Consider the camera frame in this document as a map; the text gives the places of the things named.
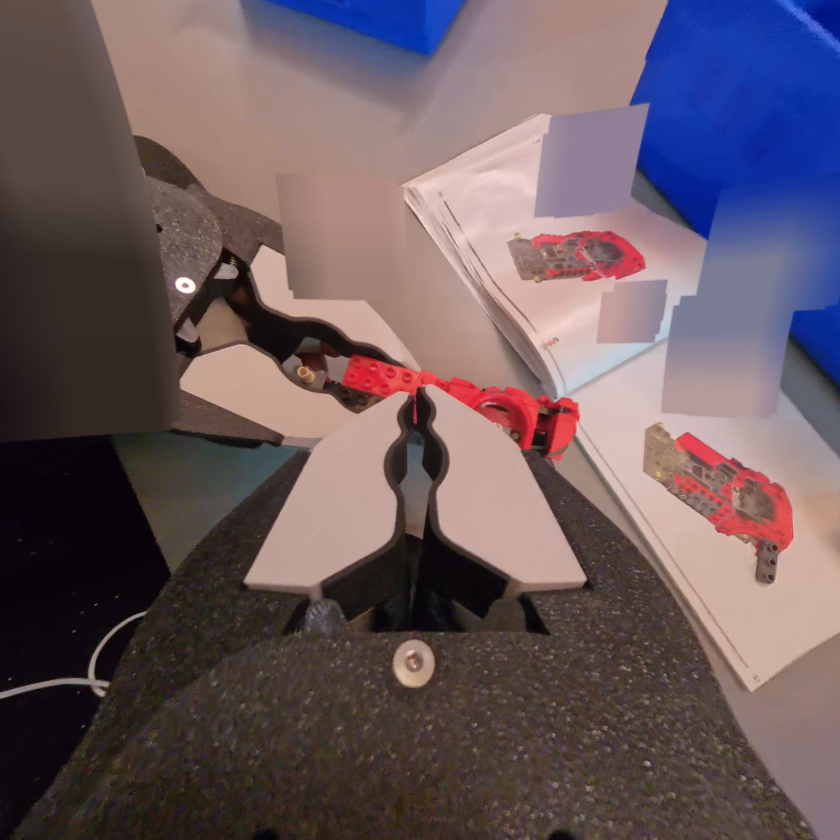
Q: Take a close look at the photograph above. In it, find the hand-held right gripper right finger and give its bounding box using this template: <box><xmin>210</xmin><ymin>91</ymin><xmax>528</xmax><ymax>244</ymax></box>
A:
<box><xmin>420</xmin><ymin>385</ymin><xmax>589</xmax><ymax>593</ymax></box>

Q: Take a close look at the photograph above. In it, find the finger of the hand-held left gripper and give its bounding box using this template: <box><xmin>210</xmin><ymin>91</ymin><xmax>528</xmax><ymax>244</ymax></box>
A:
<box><xmin>246</xmin><ymin>243</ymin><xmax>422</xmax><ymax>370</ymax></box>
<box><xmin>177</xmin><ymin>340</ymin><xmax>368</xmax><ymax>441</ymax></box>

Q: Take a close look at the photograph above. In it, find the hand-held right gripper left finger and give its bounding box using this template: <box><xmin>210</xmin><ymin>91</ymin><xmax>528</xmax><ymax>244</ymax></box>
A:
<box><xmin>243</xmin><ymin>392</ymin><xmax>419</xmax><ymax>595</ymax></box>

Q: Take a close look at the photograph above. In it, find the red toy brick car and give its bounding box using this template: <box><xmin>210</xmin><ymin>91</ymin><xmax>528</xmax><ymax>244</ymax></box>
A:
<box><xmin>294</xmin><ymin>338</ymin><xmax>581</xmax><ymax>460</ymax></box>

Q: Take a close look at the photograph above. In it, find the white instruction booklet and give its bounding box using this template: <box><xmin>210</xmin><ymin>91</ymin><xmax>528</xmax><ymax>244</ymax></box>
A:
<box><xmin>402</xmin><ymin>114</ymin><xmax>840</xmax><ymax>692</ymax></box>

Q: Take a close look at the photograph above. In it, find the black foam-lined case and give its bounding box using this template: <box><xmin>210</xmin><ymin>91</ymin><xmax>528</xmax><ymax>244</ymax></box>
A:
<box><xmin>0</xmin><ymin>434</ymin><xmax>173</xmax><ymax>828</ymax></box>

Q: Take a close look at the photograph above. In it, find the blue plastic bin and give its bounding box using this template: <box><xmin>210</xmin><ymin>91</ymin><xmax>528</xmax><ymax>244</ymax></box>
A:
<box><xmin>629</xmin><ymin>0</ymin><xmax>840</xmax><ymax>368</ymax></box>
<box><xmin>241</xmin><ymin>0</ymin><xmax>468</xmax><ymax>57</ymax></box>

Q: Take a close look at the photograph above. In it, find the white cable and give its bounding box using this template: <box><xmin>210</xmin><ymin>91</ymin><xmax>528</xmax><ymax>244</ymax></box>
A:
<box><xmin>0</xmin><ymin>610</ymin><xmax>149</xmax><ymax>700</ymax></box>

